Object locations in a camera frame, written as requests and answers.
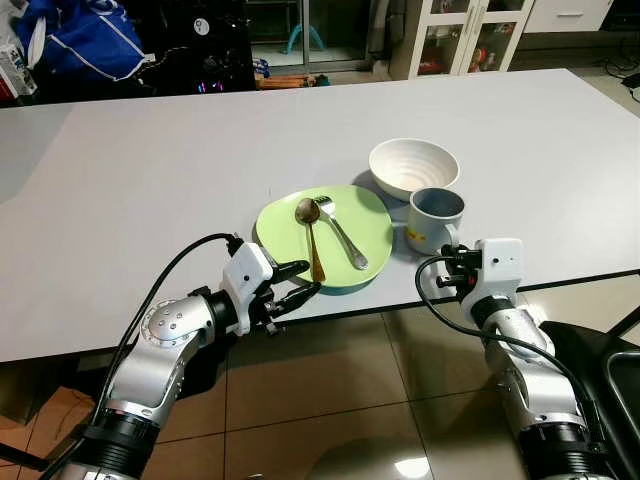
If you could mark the orange wooden tray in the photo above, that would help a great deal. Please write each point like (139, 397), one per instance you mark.
(290, 81)

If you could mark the pale blue mug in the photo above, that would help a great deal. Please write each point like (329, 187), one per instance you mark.
(430, 230)

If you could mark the bronze metal spoon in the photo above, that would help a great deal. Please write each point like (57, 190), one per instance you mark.
(307, 210)

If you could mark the silver metal fork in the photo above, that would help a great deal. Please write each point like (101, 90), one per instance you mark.
(359, 263)

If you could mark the teal plastic stool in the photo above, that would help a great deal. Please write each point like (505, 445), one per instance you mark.
(305, 35)

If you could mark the white ribbed ceramic bowl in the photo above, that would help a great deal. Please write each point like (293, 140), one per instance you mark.
(415, 165)

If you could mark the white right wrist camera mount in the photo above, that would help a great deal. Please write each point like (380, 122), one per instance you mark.
(500, 262)

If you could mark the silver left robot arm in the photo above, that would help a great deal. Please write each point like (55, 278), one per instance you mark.
(165, 340)

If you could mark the white drawer unit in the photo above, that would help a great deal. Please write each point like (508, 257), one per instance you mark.
(565, 15)

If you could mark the white glass door cabinet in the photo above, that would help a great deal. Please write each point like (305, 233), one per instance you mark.
(463, 35)

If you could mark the black chair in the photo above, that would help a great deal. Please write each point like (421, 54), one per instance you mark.
(590, 350)

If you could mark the blue bag with white stripes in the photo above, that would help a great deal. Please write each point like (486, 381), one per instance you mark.
(80, 45)

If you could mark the black computer case with lights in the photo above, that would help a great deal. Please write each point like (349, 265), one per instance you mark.
(215, 50)

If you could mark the red and white carton box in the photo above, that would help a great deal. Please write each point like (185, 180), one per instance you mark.
(12, 65)

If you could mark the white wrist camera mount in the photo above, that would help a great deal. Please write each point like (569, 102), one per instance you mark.
(500, 262)
(245, 275)

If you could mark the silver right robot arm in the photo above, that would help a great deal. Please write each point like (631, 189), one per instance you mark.
(520, 340)

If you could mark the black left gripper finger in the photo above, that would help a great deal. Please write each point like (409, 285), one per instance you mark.
(300, 295)
(292, 270)

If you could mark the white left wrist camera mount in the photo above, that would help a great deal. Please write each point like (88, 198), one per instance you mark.
(245, 275)

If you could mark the light green round plate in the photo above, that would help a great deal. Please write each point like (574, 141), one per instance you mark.
(372, 222)

